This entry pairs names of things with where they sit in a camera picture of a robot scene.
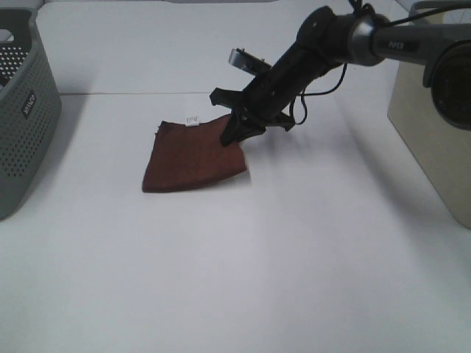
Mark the beige plastic basket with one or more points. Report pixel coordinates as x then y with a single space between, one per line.
430 103

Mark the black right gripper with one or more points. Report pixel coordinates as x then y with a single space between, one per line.
261 103

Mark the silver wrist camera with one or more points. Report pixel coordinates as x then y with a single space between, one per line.
241 59

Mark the grey perforated plastic basket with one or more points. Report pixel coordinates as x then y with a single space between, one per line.
30 105

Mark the brown towel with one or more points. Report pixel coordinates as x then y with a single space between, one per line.
190 157

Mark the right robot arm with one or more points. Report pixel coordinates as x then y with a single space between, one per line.
356 33

